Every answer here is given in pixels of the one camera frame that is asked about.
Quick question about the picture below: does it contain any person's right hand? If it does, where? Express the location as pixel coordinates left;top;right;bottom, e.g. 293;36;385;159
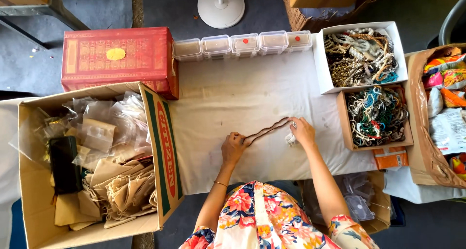
287;116;317;149

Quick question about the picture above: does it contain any person's left hand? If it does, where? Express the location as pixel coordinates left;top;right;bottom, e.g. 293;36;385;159
221;131;252;168

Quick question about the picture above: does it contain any brown bead necklace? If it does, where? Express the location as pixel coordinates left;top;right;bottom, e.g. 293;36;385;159
244;117;298;146

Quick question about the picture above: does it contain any small white crumpled cloth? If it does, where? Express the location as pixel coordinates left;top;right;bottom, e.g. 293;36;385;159
284;132;300;147

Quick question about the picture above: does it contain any white table cloth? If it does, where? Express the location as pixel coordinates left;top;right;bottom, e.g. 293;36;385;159
169;34;379;196

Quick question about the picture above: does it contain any clear container with red dot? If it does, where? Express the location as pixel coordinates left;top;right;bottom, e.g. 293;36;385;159
230;33;261;57
286;30;313;53

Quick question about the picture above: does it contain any clear plastic lidded container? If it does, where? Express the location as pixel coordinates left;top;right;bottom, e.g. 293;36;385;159
201;34;232;59
258;30;289;56
173;38;203;62

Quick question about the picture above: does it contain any white box of bead jewellery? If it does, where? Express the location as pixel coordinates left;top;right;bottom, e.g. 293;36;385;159
313;21;409;95

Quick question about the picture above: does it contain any wicker basket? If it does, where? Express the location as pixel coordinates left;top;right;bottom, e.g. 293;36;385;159
280;0;378;33

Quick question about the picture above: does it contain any orange packet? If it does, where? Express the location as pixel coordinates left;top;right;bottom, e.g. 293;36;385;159
372;146;410;170

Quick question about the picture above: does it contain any person's floral dress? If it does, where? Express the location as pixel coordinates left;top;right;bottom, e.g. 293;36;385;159
178;180;380;249

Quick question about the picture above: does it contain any carton of clear plastic cases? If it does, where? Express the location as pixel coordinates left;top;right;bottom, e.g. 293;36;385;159
301;170;392;236

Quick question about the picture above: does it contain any white round fan base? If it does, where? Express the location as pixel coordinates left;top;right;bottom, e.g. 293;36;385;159
197;0;245;29

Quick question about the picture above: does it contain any large carton of snack packets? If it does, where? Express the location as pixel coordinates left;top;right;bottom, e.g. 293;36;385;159
403;43;466;190

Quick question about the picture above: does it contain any grey plastic chair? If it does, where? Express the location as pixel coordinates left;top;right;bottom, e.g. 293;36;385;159
438;0;466;47

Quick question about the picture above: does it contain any red patterned gift box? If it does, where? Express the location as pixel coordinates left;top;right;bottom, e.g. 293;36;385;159
61;27;180;101

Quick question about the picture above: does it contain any cardboard carton of pouches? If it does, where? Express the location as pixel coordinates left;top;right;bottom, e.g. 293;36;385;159
17;81;185;249

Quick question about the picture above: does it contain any black pouch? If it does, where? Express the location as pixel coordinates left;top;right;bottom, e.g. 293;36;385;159
49;135;83;195

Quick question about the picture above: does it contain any metal bench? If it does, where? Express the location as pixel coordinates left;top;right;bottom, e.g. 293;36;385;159
0;0;90;49

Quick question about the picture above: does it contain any white sheet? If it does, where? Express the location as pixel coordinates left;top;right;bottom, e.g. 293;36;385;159
0;96;38;249

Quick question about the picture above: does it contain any brown box of bead necklaces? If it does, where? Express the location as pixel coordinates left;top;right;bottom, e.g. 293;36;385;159
336;84;414;152

